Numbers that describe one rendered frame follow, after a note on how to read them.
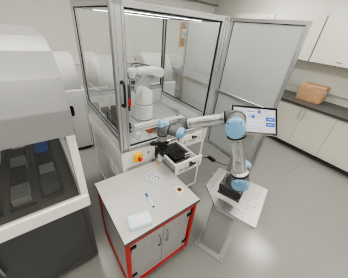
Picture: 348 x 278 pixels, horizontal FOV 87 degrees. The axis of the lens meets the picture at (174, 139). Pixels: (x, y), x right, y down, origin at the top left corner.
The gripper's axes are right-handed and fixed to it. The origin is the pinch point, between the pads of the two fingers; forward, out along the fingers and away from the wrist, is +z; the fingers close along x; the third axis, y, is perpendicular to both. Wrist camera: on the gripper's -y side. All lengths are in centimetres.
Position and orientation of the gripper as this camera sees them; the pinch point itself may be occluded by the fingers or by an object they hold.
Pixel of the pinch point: (158, 159)
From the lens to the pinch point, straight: 146.7
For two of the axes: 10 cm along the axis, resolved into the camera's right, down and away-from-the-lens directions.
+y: 8.0, 3.8, -4.7
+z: -0.9, 8.4, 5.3
